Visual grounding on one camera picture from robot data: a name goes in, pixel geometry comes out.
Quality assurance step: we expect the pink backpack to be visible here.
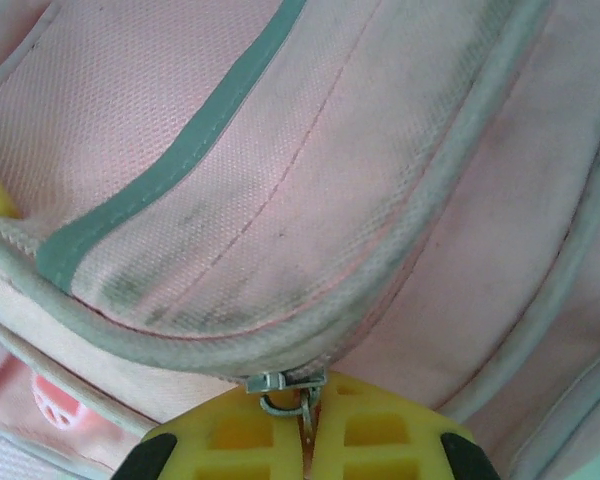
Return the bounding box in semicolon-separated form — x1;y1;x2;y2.
0;0;600;480

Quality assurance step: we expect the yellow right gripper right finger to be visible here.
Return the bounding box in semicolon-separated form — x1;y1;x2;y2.
309;372;501;480

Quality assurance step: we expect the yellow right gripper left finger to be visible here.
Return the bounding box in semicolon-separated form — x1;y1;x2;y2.
122;384;306;480

